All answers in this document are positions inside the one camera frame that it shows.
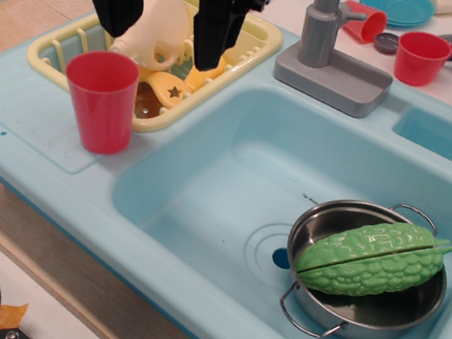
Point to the grey toy faucet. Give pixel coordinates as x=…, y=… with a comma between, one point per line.
x=314, y=67

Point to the red cup lying down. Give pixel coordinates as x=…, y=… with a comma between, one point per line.
x=367, y=29

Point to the green bitter melon toy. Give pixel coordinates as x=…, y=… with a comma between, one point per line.
x=372, y=260

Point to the stacked blue plates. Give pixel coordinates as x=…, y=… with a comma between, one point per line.
x=404, y=13

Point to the steel pot with handles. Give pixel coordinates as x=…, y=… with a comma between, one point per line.
x=384, y=316

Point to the red plastic cup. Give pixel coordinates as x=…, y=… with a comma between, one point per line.
x=103, y=87

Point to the orange tape piece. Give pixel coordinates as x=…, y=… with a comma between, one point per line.
x=11, y=316

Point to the dark grey small lid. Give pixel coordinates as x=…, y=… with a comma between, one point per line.
x=386, y=43

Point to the red cup upright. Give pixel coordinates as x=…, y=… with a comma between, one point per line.
x=420, y=57

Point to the cream plastic pitcher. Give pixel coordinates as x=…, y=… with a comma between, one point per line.
x=154, y=41

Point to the orange star spatula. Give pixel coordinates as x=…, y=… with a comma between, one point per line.
x=169, y=90

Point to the yellow dish rack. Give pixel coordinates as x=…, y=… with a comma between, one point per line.
x=50, y=54

